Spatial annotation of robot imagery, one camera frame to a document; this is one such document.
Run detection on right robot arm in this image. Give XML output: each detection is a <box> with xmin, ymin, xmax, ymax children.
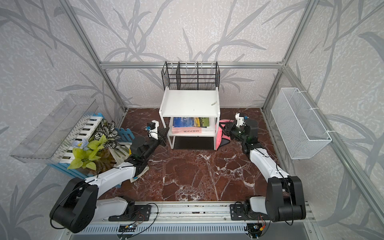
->
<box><xmin>220</xmin><ymin>119</ymin><xmax>307</xmax><ymax>225</ymax></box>

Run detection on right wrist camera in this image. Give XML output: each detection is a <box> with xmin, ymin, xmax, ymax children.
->
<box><xmin>235</xmin><ymin>113</ymin><xmax>248</xmax><ymax>128</ymax></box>

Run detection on blue white picket crate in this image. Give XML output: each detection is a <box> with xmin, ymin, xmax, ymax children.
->
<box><xmin>49</xmin><ymin>113</ymin><xmax>135</xmax><ymax>179</ymax></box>

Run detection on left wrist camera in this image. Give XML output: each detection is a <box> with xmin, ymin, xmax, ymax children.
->
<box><xmin>146</xmin><ymin>120</ymin><xmax>160</xmax><ymax>140</ymax></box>

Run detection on black wire organizer basket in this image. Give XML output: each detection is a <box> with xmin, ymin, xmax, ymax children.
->
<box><xmin>161</xmin><ymin>62</ymin><xmax>221</xmax><ymax>91</ymax></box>

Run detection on striped leaf plant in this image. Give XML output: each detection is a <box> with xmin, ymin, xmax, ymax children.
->
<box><xmin>93</xmin><ymin>119</ymin><xmax>120</xmax><ymax>149</ymax></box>

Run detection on white two-tier bookshelf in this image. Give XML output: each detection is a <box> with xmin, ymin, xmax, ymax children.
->
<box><xmin>159</xmin><ymin>87</ymin><xmax>221</xmax><ymax>150</ymax></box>

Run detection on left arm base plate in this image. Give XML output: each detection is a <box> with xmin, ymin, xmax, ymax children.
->
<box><xmin>108</xmin><ymin>205</ymin><xmax>152</xmax><ymax>222</ymax></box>

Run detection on white wire mesh basket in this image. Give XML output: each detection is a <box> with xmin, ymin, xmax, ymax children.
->
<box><xmin>271</xmin><ymin>88</ymin><xmax>332</xmax><ymax>160</ymax></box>

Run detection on pink book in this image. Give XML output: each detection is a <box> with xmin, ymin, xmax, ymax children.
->
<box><xmin>172</xmin><ymin>127</ymin><xmax>202</xmax><ymax>134</ymax></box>

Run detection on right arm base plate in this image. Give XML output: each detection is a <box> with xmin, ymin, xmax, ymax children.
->
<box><xmin>230</xmin><ymin>203</ymin><xmax>269</xmax><ymax>221</ymax></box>

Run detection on aluminium mounting rail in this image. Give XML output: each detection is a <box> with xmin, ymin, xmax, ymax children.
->
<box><xmin>74</xmin><ymin>200</ymin><xmax>316</xmax><ymax>224</ymax></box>

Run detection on pink fluffy cloth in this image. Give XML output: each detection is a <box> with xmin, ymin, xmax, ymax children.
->
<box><xmin>216</xmin><ymin>120</ymin><xmax>233</xmax><ymax>150</ymax></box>

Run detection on green artificial plant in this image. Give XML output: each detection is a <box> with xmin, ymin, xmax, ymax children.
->
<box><xmin>67</xmin><ymin>135</ymin><xmax>107</xmax><ymax>171</ymax></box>

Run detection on clear plastic bin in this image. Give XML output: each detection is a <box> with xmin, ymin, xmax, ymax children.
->
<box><xmin>10</xmin><ymin>94</ymin><xmax>98</xmax><ymax>164</ymax></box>

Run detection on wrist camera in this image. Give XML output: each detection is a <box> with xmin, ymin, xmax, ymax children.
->
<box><xmin>146</xmin><ymin>120</ymin><xmax>160</xmax><ymax>140</ymax></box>
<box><xmin>235</xmin><ymin>113</ymin><xmax>248</xmax><ymax>128</ymax></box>

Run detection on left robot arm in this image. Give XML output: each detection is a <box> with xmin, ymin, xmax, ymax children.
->
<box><xmin>50</xmin><ymin>127</ymin><xmax>170</xmax><ymax>233</ymax></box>

